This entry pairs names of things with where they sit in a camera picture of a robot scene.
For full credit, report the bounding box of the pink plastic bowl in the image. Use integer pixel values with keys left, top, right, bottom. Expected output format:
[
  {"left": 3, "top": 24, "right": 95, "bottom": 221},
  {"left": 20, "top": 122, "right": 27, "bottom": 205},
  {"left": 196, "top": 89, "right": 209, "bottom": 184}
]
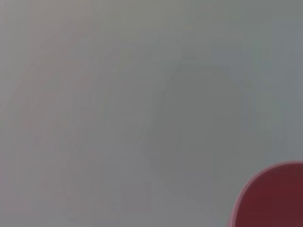
[{"left": 228, "top": 160, "right": 303, "bottom": 227}]

